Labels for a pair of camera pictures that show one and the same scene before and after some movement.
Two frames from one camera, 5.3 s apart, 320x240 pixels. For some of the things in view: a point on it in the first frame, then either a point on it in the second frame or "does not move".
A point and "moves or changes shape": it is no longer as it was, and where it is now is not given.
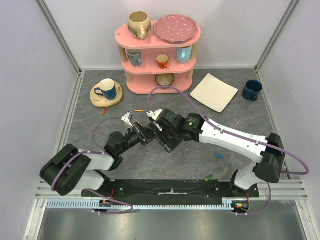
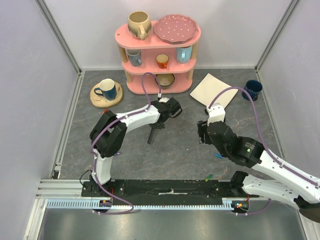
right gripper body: [163, 138] → [202, 130]
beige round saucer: [99, 101] does not move
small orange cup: [162, 60] does not move
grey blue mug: [135, 56] does not move
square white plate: [214, 93] does not move
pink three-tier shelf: [152, 61] does not move
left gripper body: [141, 134] → [160, 125]
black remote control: [168, 138] moves or changes shape
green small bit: [209, 177] does not move
